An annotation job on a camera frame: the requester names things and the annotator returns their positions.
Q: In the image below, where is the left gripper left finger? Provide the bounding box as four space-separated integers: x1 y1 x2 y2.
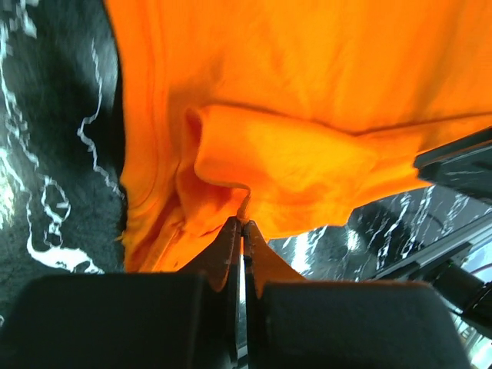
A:
180 217 242 368

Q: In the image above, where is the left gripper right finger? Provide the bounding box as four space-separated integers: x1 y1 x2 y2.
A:
242 221 306 368

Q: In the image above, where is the orange t shirt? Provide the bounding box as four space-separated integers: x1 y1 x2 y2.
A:
105 1 491 272

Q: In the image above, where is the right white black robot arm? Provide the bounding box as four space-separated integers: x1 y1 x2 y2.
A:
414 128 492 204

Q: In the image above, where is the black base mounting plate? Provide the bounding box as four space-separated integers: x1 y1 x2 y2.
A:
369 213 491 281

